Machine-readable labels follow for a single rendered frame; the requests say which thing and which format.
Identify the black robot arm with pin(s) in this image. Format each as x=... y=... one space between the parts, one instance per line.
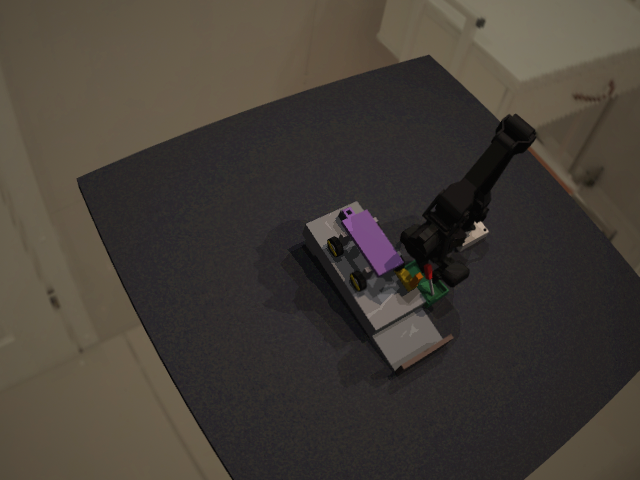
x=466 y=201

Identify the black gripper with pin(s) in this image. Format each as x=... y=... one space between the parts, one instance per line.
x=450 y=271

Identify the green tray floor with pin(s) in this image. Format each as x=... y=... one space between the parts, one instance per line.
x=423 y=285

